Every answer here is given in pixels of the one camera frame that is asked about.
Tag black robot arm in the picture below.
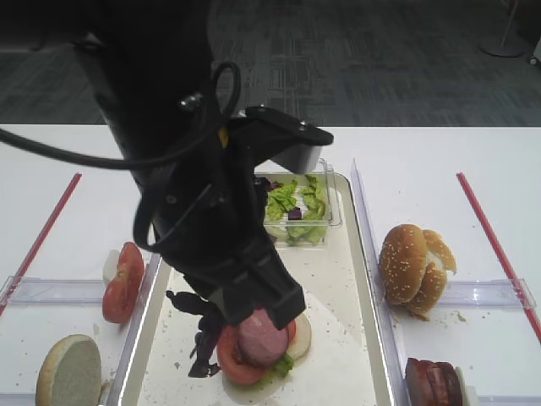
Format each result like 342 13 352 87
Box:
1 1 305 329

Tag clear plastic salad box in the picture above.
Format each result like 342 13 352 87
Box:
255 158 342 247

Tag right red strip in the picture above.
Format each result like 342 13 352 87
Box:
456 173 540 341

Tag purple cabbage piece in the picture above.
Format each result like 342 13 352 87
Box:
166 290 225 378

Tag lower right clear pusher track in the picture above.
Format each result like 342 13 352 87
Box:
478 395 541 406

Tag round stand base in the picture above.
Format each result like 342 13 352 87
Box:
478 0 524 58

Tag tomato slice on bun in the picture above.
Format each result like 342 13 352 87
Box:
216 319 297 385

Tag upper left clear pusher track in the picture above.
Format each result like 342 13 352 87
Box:
1 277 106 306

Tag clear divider rail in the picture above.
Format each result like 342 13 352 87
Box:
350 160 411 405
100 254 170 405

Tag silver metal tray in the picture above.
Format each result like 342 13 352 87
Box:
136 174 390 405

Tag sesame burger buns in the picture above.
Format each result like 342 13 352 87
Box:
379 224 456 320

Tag bottom bun on tray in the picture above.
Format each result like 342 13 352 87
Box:
223 313 313 386

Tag white pusher block sausage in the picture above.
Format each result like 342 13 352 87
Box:
455 367 480 406

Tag upright bun half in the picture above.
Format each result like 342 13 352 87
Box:
35 334 102 406

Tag left red strip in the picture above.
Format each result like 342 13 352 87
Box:
0 173 82 315

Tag purple cabbage shreds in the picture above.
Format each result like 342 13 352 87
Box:
257 177 302 222

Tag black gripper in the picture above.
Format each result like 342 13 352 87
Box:
139 127 305 330

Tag pink meat patty slice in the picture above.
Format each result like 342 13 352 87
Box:
236 309 289 367

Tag sliced red sausage stack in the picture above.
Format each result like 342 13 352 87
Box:
405 358 463 406

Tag black cable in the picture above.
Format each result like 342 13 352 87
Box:
0 61 243 251

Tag upright tomato slices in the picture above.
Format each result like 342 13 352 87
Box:
102 242 145 324

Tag clear pusher track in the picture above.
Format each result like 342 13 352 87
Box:
1 277 106 306
436 278 537 310
478 395 541 406

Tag left clear divider rail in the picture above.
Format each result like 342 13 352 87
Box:
100 254 170 405

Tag right clear divider rail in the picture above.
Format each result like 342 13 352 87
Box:
350 160 411 405

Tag white pusher block tomato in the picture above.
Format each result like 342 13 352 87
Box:
102 250 120 286

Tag lettuce under tomato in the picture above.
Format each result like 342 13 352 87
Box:
258 354 295 383

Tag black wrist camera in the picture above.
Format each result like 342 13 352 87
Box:
227 106 334 174

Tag green lettuce leaves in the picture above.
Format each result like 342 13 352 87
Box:
264 174 329 245

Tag red strip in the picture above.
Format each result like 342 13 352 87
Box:
0 173 82 315
456 173 540 341

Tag upper right clear pusher track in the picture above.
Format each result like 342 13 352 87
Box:
436 278 537 310

